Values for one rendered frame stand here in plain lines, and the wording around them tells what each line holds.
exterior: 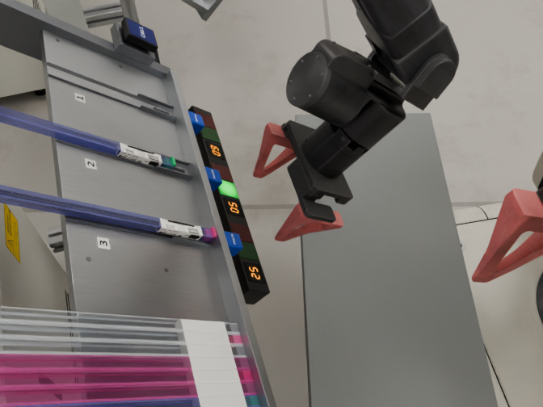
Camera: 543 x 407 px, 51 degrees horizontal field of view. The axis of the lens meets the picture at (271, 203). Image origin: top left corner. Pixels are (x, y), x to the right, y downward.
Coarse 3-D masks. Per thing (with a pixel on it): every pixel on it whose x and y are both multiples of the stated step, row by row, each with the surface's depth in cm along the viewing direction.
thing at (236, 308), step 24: (168, 72) 86; (168, 96) 85; (192, 144) 78; (192, 168) 77; (216, 216) 72; (216, 240) 70; (216, 264) 69; (240, 288) 67; (240, 312) 65; (264, 384) 60
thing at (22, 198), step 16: (0, 192) 53; (16, 192) 54; (32, 192) 55; (32, 208) 56; (48, 208) 56; (64, 208) 57; (80, 208) 58; (96, 208) 60; (112, 208) 61; (128, 224) 63; (144, 224) 63; (160, 224) 65; (208, 240) 70
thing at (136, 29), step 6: (132, 24) 82; (138, 24) 83; (132, 30) 81; (138, 30) 82; (144, 30) 83; (150, 30) 84; (138, 36) 81; (144, 36) 82; (150, 36) 83; (150, 42) 82
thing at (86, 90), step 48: (48, 48) 73; (48, 96) 68; (96, 96) 74; (144, 96) 80; (144, 144) 75; (96, 192) 63; (144, 192) 69; (192, 192) 75; (96, 240) 59; (144, 240) 64; (192, 240) 68; (96, 288) 56; (144, 288) 60; (192, 288) 65
